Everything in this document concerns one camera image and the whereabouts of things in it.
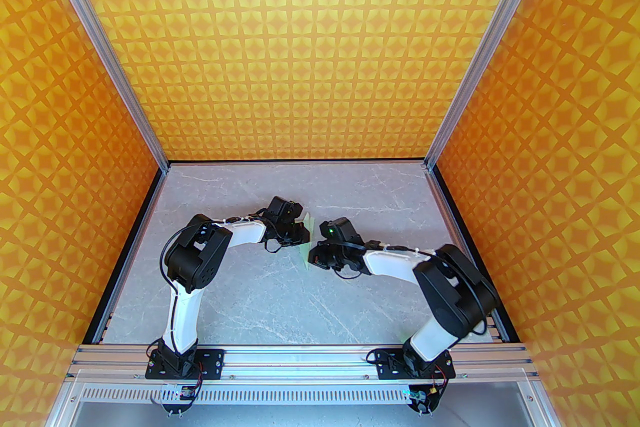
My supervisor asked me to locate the light green paper sheet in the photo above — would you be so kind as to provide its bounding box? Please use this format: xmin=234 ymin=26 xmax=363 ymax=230
xmin=300 ymin=213 xmax=317 ymax=270

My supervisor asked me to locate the thin black edge strip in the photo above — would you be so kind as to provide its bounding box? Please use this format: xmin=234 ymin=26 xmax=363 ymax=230
xmin=166 ymin=159 xmax=430 ymax=167

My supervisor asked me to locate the grooved aluminium mounting rail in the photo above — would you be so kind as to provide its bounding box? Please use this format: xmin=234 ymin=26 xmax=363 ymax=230
xmin=72 ymin=344 xmax=532 ymax=368

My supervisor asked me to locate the table side rail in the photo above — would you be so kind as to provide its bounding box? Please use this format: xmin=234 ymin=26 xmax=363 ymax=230
xmin=425 ymin=166 xmax=522 ymax=344
xmin=81 ymin=166 xmax=170 ymax=344

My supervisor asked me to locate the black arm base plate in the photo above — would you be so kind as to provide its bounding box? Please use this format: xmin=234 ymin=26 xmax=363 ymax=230
xmin=145 ymin=347 xmax=225 ymax=380
xmin=374 ymin=347 xmax=457 ymax=380

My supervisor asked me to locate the perforated white cable duct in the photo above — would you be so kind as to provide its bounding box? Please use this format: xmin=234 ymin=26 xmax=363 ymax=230
xmin=80 ymin=386 xmax=527 ymax=406

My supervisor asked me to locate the small controller board with wires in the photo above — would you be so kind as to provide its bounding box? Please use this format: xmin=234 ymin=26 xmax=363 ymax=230
xmin=407 ymin=382 xmax=441 ymax=415
xmin=160 ymin=382 xmax=198 ymax=415

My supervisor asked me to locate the aluminium corner post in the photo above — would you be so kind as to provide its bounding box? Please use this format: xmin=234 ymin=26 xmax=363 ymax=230
xmin=27 ymin=0 xmax=169 ymax=170
xmin=424 ymin=0 xmax=565 ymax=171

